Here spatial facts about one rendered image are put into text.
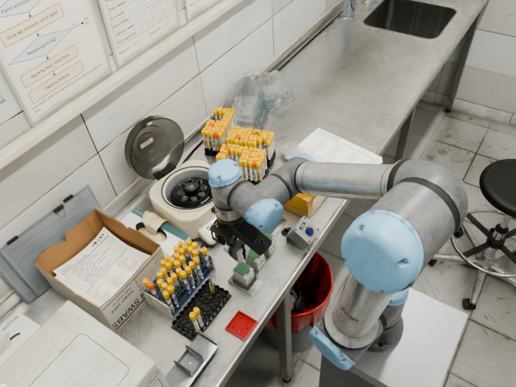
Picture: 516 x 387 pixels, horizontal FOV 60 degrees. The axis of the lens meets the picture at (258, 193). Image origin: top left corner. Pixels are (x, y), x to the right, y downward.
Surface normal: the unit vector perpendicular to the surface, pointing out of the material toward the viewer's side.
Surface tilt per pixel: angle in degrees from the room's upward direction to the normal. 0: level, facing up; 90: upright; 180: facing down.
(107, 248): 2
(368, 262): 83
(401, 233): 17
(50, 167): 90
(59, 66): 94
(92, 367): 0
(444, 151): 0
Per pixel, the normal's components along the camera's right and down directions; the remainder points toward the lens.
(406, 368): -0.07, -0.68
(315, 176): -0.80, -0.19
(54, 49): 0.84, 0.40
